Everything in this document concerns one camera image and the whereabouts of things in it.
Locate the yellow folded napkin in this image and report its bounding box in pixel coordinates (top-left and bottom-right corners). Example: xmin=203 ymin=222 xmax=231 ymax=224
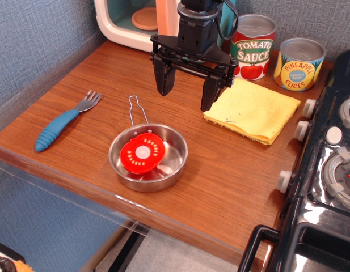
xmin=204 ymin=78 xmax=301 ymax=146

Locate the small steel pan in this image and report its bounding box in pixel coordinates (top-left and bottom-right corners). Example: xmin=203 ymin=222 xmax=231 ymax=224
xmin=108 ymin=95 xmax=188 ymax=193

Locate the tomato sauce can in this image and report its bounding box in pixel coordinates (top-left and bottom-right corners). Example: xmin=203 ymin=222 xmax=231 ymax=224
xmin=230 ymin=14 xmax=277 ymax=81

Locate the black toy stove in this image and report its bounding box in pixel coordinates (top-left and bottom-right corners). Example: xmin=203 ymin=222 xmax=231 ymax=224
xmin=238 ymin=50 xmax=350 ymax=271

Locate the blue handled fork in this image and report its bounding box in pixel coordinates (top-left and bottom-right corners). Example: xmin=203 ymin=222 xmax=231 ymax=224
xmin=35 ymin=90 xmax=102 ymax=152

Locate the pineapple slices can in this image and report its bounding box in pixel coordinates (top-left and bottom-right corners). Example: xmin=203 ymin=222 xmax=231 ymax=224
xmin=273 ymin=37 xmax=326 ymax=92

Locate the orange microwave plate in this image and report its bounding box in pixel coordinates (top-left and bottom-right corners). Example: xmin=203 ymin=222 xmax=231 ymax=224
xmin=132 ymin=7 xmax=158 ymax=31

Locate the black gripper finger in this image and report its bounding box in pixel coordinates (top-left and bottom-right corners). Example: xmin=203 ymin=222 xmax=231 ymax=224
xmin=201 ymin=74 xmax=227 ymax=112
xmin=154 ymin=61 xmax=176 ymax=96

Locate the toy microwave oven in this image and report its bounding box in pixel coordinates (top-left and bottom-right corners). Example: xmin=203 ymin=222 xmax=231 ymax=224
xmin=94 ymin=1 xmax=238 ymax=52

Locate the red toy tomato half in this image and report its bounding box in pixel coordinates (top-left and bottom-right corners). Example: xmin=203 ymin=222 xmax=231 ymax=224
xmin=120 ymin=133 xmax=166 ymax=174

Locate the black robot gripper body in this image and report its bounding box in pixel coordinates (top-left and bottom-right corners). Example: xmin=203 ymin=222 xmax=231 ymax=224
xmin=150 ymin=16 xmax=238 ymax=87

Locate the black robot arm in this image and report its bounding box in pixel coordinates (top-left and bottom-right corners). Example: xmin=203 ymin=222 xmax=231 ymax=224
xmin=150 ymin=1 xmax=238 ymax=112

